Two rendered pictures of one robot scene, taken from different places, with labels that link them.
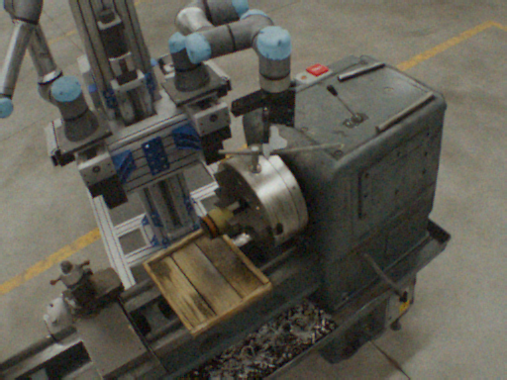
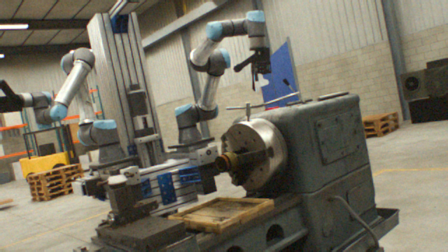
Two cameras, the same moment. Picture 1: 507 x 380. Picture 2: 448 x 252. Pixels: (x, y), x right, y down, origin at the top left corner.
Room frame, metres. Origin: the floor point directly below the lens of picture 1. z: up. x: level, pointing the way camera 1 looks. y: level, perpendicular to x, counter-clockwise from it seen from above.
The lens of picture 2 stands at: (-0.52, 0.51, 1.30)
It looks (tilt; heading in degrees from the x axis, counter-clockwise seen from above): 3 degrees down; 345
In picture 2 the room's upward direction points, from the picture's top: 12 degrees counter-clockwise
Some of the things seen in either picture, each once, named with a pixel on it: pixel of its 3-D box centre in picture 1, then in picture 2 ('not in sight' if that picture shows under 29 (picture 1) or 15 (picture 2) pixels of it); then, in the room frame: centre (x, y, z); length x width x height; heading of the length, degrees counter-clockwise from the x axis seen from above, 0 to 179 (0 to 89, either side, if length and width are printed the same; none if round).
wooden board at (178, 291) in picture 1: (204, 276); (220, 212); (1.02, 0.22, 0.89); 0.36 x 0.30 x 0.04; 26
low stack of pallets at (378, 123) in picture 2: not in sight; (373, 125); (7.53, -5.27, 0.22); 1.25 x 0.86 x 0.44; 119
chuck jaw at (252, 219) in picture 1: (253, 226); (253, 156); (1.02, 0.02, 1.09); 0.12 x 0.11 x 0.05; 26
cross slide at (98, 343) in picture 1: (99, 320); (134, 229); (0.87, 0.56, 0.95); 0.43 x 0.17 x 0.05; 26
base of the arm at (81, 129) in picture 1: (78, 119); (110, 151); (1.64, 0.63, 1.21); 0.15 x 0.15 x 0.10
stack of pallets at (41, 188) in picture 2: not in sight; (57, 182); (10.51, 2.68, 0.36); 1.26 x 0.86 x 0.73; 128
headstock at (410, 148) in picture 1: (349, 144); (301, 141); (1.32, -0.36, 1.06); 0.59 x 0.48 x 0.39; 116
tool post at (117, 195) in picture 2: (79, 285); (122, 195); (0.92, 0.58, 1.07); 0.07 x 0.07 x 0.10; 26
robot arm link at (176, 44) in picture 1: (185, 47); (185, 115); (1.80, 0.15, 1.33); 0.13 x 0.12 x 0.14; 99
